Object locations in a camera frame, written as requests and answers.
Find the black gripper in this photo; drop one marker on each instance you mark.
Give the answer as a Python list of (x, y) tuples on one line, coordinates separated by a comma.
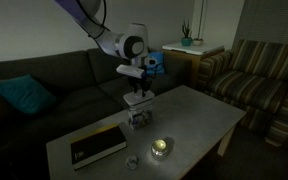
[(141, 83)]

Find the white container lid with button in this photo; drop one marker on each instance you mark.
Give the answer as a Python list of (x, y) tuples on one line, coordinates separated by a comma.
[(139, 99)]

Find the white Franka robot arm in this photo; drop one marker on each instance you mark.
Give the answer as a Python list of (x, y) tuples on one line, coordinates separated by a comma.
[(117, 43)]

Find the blue pillow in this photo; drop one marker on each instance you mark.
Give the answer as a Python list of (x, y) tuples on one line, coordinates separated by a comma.
[(160, 65)]

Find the wooden side table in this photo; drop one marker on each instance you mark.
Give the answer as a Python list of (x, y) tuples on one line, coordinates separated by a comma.
[(184, 66)]

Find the glass candle jar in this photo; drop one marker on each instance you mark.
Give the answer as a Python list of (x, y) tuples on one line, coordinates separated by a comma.
[(159, 148)]

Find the teal plant pot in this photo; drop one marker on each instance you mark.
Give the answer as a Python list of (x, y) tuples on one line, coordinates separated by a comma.
[(186, 41)]

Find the white tray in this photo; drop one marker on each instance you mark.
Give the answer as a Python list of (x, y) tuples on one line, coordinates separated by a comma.
[(194, 48)]

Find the black book with yellow edge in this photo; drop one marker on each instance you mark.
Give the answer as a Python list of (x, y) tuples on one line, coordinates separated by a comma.
[(97, 145)]

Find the small round glass coaster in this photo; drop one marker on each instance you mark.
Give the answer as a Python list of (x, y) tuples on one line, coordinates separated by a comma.
[(132, 162)]

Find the dark patterned sofa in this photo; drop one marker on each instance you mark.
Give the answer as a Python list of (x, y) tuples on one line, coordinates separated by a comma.
[(67, 73)]

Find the small white pot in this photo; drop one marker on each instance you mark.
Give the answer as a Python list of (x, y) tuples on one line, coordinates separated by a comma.
[(197, 42)]

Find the tall thin plant stems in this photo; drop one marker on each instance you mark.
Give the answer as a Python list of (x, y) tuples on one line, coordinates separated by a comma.
[(202, 26)]

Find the light wooden table leg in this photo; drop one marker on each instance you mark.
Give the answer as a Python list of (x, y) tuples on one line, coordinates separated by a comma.
[(226, 141)]

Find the striped armchair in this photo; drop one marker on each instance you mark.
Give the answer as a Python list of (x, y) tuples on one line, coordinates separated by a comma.
[(250, 86)]

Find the teal pillow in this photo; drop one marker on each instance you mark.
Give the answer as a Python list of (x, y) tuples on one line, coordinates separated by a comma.
[(22, 95)]

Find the window blinds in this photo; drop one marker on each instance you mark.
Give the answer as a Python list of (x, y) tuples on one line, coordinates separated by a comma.
[(270, 20)]

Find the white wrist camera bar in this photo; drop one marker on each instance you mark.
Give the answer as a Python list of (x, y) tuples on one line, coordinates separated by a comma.
[(130, 71)]

